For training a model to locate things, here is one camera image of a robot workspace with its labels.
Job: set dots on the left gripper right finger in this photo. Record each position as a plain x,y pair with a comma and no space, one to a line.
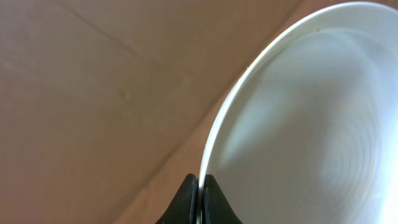
215,207

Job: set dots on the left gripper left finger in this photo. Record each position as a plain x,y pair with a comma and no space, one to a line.
183,207

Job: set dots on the light blue rimmed plate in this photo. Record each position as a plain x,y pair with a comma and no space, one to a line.
308,134

